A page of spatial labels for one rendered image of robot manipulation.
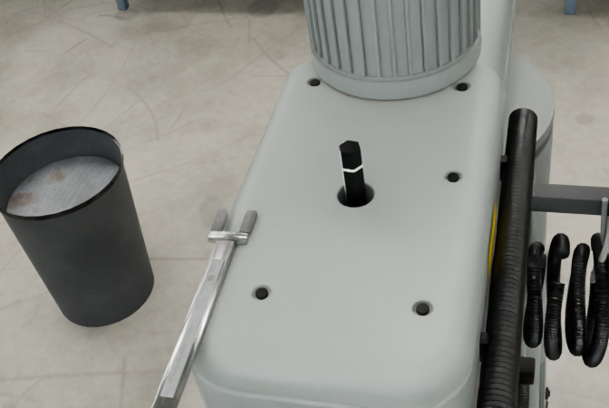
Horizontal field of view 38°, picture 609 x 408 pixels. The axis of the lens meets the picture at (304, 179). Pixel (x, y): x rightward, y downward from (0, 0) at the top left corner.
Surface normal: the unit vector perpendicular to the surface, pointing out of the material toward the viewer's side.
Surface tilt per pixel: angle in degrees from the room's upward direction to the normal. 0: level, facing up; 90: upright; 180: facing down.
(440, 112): 0
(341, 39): 90
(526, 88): 0
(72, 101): 0
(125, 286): 94
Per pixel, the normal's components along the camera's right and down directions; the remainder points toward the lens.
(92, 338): -0.14, -0.74
